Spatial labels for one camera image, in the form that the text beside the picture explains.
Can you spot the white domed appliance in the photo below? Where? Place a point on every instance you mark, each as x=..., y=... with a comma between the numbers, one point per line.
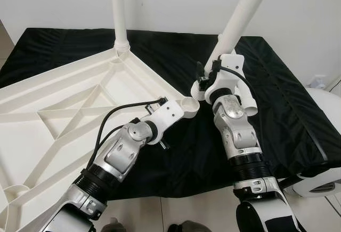
x=327, y=104

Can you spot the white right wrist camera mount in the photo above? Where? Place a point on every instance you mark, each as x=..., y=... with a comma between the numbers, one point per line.
x=229, y=66

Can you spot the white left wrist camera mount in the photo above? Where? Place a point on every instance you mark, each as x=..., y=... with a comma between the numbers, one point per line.
x=170, y=113

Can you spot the robot leg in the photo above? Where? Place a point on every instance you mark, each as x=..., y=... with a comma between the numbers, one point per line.
x=189, y=226
x=113, y=226

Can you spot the robot right leg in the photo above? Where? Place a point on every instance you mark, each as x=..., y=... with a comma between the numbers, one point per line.
x=189, y=226

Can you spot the black tablecloth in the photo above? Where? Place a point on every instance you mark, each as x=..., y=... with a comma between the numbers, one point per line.
x=287, y=98

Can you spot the black metal table leg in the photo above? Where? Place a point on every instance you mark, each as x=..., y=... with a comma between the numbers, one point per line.
x=290, y=181

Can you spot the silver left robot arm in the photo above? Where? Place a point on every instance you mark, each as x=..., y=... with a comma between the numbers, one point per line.
x=120, y=154

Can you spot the white plastic table leg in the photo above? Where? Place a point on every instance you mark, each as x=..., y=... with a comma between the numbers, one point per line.
x=118, y=8
x=249, y=106
x=242, y=13

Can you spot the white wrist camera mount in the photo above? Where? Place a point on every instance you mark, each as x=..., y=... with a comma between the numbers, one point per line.
x=170, y=113
x=229, y=66

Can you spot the robot left leg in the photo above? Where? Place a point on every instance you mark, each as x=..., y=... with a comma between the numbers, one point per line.
x=113, y=226

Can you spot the white wall socket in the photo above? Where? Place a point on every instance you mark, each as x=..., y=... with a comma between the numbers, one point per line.
x=318, y=80

